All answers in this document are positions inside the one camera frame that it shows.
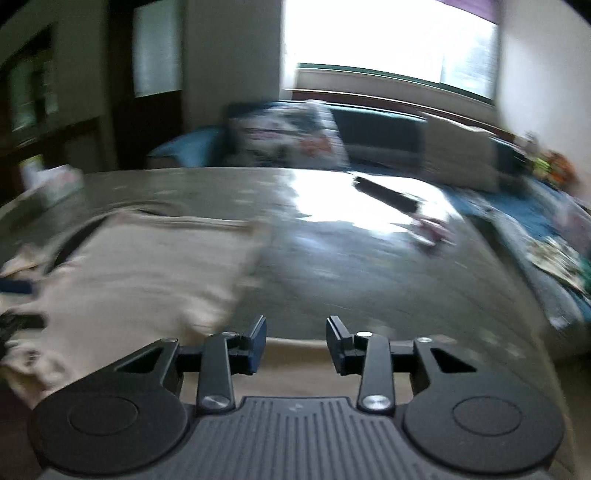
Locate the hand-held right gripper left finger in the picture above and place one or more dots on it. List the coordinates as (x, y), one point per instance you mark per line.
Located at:
(253, 344)

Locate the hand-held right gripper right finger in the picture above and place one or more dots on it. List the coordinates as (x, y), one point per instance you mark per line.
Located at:
(336, 346)

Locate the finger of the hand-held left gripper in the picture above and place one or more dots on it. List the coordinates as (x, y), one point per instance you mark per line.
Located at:
(21, 321)
(16, 286)

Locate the cream fleece garment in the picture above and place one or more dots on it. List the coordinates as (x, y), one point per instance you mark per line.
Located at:
(138, 286)

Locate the round table burner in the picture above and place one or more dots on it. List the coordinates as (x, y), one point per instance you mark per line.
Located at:
(69, 243)

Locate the white box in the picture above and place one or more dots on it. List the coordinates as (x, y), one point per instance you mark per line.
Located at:
(53, 184)

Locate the black remote control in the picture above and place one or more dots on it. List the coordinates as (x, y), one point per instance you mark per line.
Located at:
(385, 194)

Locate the dark wooden door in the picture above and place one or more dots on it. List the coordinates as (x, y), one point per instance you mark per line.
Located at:
(121, 120)

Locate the butterfly print pillow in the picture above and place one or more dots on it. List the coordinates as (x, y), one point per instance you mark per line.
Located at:
(286, 136)

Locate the teal corner sofa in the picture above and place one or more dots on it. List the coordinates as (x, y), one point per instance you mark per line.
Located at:
(383, 134)

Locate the white printed cloth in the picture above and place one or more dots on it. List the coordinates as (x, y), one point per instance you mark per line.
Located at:
(551, 258)

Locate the beige pillow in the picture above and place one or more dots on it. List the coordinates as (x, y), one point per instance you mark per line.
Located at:
(461, 150)

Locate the orange plush toy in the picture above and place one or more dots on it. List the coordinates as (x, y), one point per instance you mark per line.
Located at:
(562, 168)

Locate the green framed window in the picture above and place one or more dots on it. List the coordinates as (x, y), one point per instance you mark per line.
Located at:
(383, 37)

